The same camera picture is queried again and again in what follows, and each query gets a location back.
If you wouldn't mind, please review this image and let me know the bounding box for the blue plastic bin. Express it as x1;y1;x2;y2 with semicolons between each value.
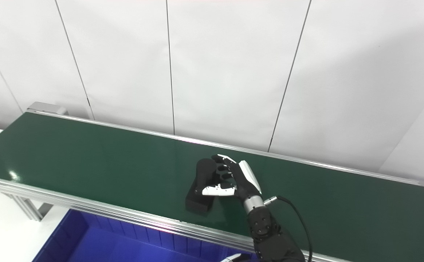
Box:
33;209;252;262

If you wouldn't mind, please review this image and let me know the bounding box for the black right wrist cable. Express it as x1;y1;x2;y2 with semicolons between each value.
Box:
264;196;313;262

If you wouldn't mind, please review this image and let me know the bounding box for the black cylinder-on-block part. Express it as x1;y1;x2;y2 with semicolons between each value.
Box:
185;158;218;216

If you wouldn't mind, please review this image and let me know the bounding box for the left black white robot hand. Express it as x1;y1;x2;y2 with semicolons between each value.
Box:
219;254;251;262

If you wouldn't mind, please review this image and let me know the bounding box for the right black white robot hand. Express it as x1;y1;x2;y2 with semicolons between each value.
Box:
195;154;263;202

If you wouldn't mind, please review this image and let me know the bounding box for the aluminium conveyor leg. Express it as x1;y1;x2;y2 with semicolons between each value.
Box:
10;195;54;222

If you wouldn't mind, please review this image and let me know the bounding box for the green conveyor belt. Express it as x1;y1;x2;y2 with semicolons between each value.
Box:
0;102;424;262
0;112;424;262

